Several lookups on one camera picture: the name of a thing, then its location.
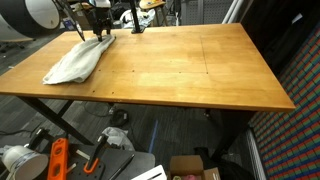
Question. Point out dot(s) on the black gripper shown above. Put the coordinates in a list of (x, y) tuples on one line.
[(100, 18)]

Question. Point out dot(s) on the white woven towel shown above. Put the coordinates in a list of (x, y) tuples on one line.
[(80, 60)]

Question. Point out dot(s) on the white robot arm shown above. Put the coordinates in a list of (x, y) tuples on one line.
[(30, 16)]

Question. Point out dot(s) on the brown cardboard box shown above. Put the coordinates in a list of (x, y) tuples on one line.
[(81, 21)]

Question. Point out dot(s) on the round wooden stool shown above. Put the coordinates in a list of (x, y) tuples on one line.
[(151, 4)]

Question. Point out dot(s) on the white crumpled cloth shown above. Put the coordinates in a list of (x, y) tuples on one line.
[(116, 136)]

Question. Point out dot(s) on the blue stick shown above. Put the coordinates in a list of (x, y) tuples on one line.
[(153, 136)]

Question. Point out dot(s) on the orange black bar clamp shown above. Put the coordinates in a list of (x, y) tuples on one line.
[(96, 151)]

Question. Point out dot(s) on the white pipes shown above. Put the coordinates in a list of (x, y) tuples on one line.
[(233, 10)]

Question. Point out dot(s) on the dark grey side table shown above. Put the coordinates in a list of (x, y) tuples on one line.
[(133, 161)]

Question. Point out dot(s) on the black pen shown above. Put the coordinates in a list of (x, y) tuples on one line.
[(121, 166)]

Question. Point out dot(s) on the white paper sheet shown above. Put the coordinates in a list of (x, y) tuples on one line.
[(150, 173)]

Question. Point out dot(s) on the white paper cup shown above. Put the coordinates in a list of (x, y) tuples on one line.
[(23, 163)]

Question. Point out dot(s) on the open cardboard box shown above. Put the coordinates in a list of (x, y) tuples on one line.
[(185, 163)]

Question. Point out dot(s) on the white ribbed strip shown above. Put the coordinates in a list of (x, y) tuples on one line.
[(255, 156)]

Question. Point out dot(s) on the multicoloured patterned partition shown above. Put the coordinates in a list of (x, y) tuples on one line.
[(293, 133)]

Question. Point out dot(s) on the black camera stand pole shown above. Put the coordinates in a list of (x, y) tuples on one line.
[(134, 16)]

